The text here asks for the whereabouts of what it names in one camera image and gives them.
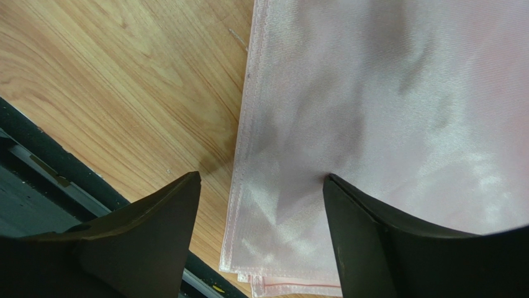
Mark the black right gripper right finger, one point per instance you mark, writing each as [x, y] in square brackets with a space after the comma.
[382, 251]

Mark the pink cloth napkin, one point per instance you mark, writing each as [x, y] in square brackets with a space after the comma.
[422, 105]

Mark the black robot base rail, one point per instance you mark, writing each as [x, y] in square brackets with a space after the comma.
[46, 189]

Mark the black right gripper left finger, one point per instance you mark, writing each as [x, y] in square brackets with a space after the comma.
[137, 251]

